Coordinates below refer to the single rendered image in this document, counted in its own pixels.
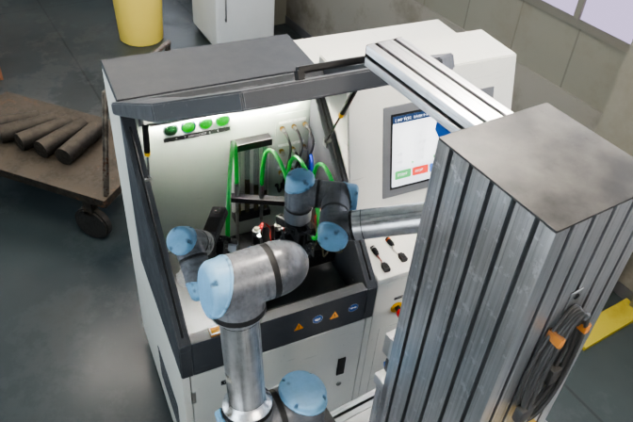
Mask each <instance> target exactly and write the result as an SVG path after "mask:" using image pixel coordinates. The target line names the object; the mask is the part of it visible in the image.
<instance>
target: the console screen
mask: <svg viewBox="0 0 633 422"><path fill-rule="evenodd" d="M494 88H495V87H489V88H484V89H480V90H482V91H483V92H485V93H486V94H488V95H489V96H490V97H492V98H493V99H494ZM435 125H436V120H435V119H433V118H432V117H431V116H429V115H428V114H427V113H426V112H424V111H423V110H422V109H420V108H419V107H418V106H417V105H415V104H414V103H408V104H403V105H394V106H389V107H385V108H384V109H383V125H382V198H383V199H386V198H390V197H394V196H397V195H400V194H404V193H408V192H412V191H416V190H419V189H423V188H427V187H428V184H429V179H430V172H431V168H432V163H433V159H434V155H435V151H436V146H437V142H438V138H439V137H438V135H437V133H436V131H435Z"/></svg>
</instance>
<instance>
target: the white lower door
mask: <svg viewBox="0 0 633 422"><path fill-rule="evenodd" d="M364 325H365V320H364V319H362V320H359V321H356V322H353V323H350V324H348V325H345V326H342V327H339V328H336V329H333V330H330V331H327V332H325V333H320V334H317V335H313V336H310V337H307V338H304V339H301V340H299V341H296V342H293V343H290V344H287V345H284V346H281V347H278V348H276V349H271V350H268V351H265V352H263V365H264V377H265V387H266V388H267V389H269V388H271V387H273V386H275V385H277V384H279V383H280V381H281V380H282V378H283V377H284V376H285V375H286V374H288V373H289V372H292V371H296V370H304V371H308V372H309V373H312V374H315V375H316V376H318V377H319V378H320V379H321V380H322V381H323V383H324V385H325V387H326V390H327V400H328V403H327V407H326V408H327V409H328V411H329V412H331V411H333V410H335V409H337V408H338V407H340V406H342V405H344V404H346V403H348V402H350V401H351V397H352V391H353V385H354V380H355V375H356V369H357V364H358V358H359V352H360V347H361V342H362V336H363V330H364ZM189 378H190V388H191V402H192V407H193V416H194V422H217V420H216V417H215V411H217V410H218V409H219V408H222V401H223V398H224V396H225V395H226V393H227V387H226V380H225V371H224V365H223V366H220V367H217V368H214V369H211V370H208V371H205V372H203V373H200V374H197V375H193V376H191V377H189Z"/></svg>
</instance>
